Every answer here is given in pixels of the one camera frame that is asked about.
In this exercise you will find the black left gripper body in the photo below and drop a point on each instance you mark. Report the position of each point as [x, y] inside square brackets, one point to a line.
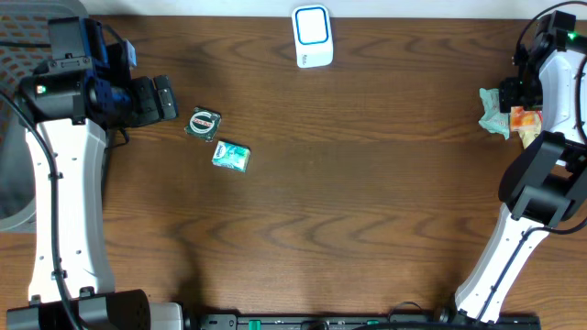
[146, 107]

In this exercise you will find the dark grey plastic basket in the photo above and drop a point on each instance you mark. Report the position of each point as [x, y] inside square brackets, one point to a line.
[24, 40]

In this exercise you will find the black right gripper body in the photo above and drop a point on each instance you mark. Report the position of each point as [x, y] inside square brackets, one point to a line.
[526, 87]

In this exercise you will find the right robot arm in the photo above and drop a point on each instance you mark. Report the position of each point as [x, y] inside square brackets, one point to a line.
[546, 184]

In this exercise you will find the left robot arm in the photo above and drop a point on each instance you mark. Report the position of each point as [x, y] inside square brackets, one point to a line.
[68, 106]

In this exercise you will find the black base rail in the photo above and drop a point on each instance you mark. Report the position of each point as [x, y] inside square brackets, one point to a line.
[397, 321]

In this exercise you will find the orange Kleenex tissue pack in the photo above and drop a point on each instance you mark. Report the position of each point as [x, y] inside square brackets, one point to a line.
[521, 119]

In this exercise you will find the white barcode scanner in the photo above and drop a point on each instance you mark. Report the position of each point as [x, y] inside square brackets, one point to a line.
[312, 36]

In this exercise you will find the green Kleenex tissue pack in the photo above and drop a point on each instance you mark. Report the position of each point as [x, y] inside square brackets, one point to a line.
[231, 156]

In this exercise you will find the white blue snack bag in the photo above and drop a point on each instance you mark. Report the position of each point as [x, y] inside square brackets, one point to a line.
[528, 136]

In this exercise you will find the teal wet wipes pack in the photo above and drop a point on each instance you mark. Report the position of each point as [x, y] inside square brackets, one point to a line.
[493, 120]

